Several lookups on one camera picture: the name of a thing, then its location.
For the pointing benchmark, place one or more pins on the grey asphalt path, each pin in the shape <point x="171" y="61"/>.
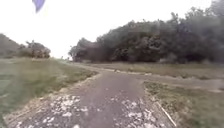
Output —
<point x="106" y="96"/>

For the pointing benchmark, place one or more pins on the dense dark wood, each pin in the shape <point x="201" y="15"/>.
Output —
<point x="160" y="41"/>

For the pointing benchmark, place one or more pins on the grass strip before trees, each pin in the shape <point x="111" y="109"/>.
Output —
<point x="166" y="69"/>

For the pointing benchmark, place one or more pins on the robot's own part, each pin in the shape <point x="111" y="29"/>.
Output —
<point x="76" y="126"/>

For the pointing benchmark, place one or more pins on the clump of trees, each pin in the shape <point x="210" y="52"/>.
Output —
<point x="31" y="50"/>

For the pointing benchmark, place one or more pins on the green grass field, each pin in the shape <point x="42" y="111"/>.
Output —
<point x="30" y="78"/>

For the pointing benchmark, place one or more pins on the grass patch beside path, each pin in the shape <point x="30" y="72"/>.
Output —
<point x="193" y="106"/>

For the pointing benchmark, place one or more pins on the purple pointed object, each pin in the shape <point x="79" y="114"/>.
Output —
<point x="38" y="4"/>

